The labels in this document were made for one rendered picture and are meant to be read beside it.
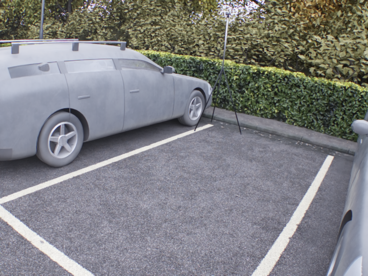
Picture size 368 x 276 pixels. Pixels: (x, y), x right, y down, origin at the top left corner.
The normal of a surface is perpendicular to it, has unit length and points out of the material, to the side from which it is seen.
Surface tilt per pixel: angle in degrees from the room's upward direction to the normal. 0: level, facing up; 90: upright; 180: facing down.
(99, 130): 97
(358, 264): 55
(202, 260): 0
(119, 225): 0
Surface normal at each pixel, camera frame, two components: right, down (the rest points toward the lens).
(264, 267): 0.09, -0.95
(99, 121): 0.81, 0.29
